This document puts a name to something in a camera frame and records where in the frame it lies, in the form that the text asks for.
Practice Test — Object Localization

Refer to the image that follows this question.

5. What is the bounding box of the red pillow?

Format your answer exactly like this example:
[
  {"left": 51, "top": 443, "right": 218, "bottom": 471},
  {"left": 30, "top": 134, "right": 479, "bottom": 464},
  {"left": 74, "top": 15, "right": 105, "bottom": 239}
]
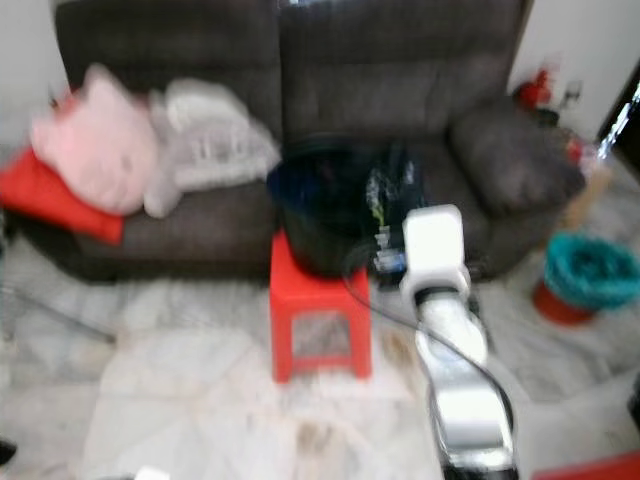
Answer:
[{"left": 0, "top": 145, "right": 126, "bottom": 246}]

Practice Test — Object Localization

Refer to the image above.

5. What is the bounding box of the pink cat face pillow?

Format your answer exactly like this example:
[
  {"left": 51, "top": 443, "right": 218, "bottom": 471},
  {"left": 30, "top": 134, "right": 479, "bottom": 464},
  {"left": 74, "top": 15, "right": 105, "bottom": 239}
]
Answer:
[{"left": 30, "top": 65, "right": 161, "bottom": 216}]

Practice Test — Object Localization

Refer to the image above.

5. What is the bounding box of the grey cartoon creature plush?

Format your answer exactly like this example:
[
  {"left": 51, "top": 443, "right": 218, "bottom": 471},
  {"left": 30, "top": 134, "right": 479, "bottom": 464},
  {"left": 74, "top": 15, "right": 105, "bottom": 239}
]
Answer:
[{"left": 145, "top": 80, "right": 281, "bottom": 216}]

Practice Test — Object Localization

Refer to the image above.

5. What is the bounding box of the red plastic stool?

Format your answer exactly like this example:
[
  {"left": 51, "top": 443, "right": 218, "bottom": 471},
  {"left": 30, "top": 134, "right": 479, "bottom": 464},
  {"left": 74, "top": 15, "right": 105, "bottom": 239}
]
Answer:
[{"left": 270, "top": 232, "right": 373, "bottom": 384}]

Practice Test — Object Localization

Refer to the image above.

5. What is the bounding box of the black plastic laundry bucket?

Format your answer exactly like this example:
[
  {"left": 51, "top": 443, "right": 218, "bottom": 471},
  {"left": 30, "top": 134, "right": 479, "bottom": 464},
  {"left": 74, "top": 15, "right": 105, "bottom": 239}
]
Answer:
[{"left": 267, "top": 140, "right": 431, "bottom": 279}]

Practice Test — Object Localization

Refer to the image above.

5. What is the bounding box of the dark grey fabric sofa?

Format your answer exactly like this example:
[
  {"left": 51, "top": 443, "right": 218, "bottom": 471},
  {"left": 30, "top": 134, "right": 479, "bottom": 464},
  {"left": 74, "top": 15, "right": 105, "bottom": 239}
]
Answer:
[{"left": 25, "top": 0, "right": 596, "bottom": 281}]

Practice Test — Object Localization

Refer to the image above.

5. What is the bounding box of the red bin with teal liner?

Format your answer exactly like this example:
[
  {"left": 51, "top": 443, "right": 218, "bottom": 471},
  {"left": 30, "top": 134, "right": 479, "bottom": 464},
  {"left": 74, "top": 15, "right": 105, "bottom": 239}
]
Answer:
[{"left": 532, "top": 232, "right": 640, "bottom": 326}]

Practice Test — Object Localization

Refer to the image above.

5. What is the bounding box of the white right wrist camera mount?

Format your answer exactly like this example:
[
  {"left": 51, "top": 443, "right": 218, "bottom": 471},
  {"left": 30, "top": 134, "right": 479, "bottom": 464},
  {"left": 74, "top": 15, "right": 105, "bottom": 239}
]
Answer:
[{"left": 400, "top": 205, "right": 471, "bottom": 301}]

